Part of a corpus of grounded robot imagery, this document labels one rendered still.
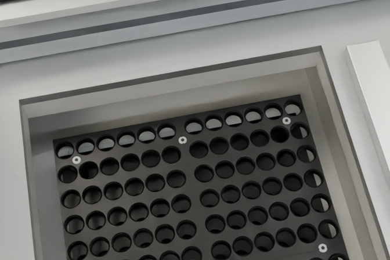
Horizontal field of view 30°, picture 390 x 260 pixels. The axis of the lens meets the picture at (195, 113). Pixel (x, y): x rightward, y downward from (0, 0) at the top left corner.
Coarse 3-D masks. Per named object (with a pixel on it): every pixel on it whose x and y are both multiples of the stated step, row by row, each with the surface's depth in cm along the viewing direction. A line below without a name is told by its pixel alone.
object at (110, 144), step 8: (192, 128) 56; (200, 128) 56; (208, 128) 56; (144, 136) 56; (152, 136) 56; (160, 136) 56; (104, 144) 56; (112, 144) 56; (120, 144) 56; (72, 152) 55; (80, 152) 55
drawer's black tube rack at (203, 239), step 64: (256, 128) 50; (64, 192) 48; (128, 192) 51; (192, 192) 48; (256, 192) 51; (320, 192) 48; (128, 256) 46; (192, 256) 49; (256, 256) 46; (320, 256) 46
